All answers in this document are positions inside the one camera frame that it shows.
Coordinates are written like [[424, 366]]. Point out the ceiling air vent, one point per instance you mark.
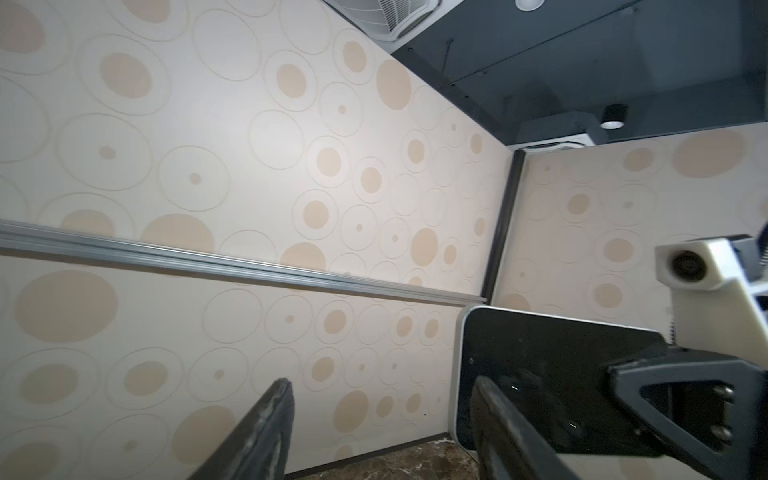
[[390, 20]]

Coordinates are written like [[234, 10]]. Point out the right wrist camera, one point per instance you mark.
[[718, 289]]

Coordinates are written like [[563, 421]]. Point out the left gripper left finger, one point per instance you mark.
[[258, 447]]

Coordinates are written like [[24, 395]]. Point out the ceiling spot light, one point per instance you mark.
[[614, 116]]

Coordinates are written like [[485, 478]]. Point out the black phone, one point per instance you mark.
[[554, 370]]

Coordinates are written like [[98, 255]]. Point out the aluminium rail left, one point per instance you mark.
[[30, 241]]

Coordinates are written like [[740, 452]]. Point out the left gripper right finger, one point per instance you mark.
[[506, 444]]

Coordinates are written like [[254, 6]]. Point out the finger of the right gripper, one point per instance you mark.
[[707, 410]]

